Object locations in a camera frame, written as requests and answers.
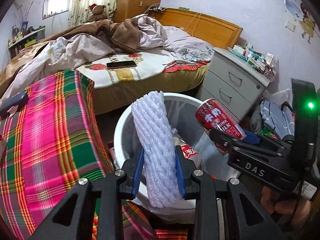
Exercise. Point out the small window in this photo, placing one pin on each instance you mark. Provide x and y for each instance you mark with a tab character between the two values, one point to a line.
54	7

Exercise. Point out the black smartphone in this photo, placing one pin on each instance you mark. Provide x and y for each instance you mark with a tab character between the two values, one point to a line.
121	64

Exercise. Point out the grey drawer cabinet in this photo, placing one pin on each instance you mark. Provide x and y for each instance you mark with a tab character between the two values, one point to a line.
233	82

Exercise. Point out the clear bottle red cap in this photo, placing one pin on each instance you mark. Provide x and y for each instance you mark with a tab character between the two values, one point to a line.
192	154

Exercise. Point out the wooden bed headboard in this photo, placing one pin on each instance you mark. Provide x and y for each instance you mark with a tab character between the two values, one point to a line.
218	32

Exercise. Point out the white round trash bin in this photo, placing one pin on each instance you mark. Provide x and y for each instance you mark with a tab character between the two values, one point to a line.
181	111

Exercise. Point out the brown blanket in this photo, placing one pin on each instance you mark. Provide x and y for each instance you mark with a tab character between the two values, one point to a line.
68	50

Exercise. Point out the wall shelf with items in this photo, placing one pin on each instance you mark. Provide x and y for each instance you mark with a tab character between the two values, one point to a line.
19	42

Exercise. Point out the brown teddy bear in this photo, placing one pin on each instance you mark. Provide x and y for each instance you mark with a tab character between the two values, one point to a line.
99	12

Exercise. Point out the light pink duvet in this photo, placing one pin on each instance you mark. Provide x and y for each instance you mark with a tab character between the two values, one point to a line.
155	35

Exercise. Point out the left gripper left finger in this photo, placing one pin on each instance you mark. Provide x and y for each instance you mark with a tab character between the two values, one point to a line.
72	217

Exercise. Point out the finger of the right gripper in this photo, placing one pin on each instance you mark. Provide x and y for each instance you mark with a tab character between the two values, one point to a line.
227	142
251	138

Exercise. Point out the branches in blue vase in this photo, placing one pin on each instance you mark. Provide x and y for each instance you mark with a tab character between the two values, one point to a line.
22	13

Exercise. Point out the plaid pink green tablecloth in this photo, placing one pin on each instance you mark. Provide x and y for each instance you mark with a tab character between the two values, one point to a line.
52	142

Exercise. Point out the red milk drink can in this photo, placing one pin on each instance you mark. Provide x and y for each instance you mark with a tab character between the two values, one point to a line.
213	115

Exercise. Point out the floral bed sheet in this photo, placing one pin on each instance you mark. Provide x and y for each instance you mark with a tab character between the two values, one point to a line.
149	63

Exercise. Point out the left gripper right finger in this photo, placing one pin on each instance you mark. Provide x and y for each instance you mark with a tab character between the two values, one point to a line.
223	208

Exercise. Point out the person right hand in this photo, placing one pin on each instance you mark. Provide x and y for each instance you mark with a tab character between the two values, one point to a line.
271	203

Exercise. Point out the dark blue glasses case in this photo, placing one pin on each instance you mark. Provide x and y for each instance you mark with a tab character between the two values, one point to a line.
19	100

